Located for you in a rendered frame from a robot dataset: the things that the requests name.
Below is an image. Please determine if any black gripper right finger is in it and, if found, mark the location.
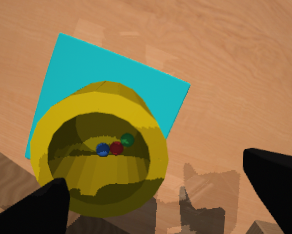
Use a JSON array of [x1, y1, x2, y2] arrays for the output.
[[243, 148, 292, 234]]

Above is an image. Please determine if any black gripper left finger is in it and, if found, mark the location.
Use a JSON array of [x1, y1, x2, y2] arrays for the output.
[[0, 178, 71, 234]]

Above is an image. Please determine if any long wooden bar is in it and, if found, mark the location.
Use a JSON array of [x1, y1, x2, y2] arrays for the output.
[[0, 152, 131, 234]]

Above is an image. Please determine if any yellow cup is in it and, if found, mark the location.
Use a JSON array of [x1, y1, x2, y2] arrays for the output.
[[30, 81, 168, 218]]

